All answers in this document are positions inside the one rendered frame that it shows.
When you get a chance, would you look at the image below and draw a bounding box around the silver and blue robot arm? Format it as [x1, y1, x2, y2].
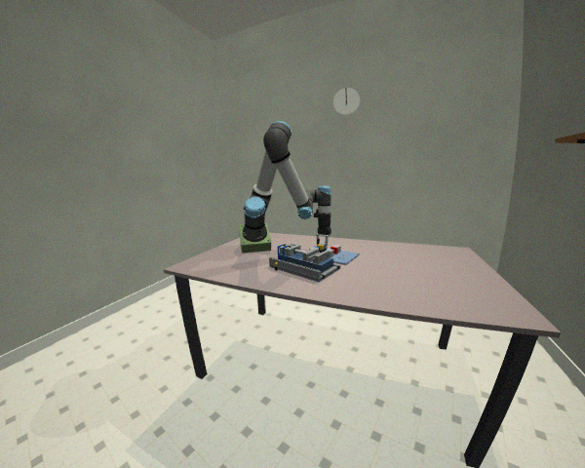
[243, 121, 331, 242]

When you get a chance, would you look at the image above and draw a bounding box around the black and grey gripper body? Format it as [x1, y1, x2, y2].
[314, 206, 331, 235]

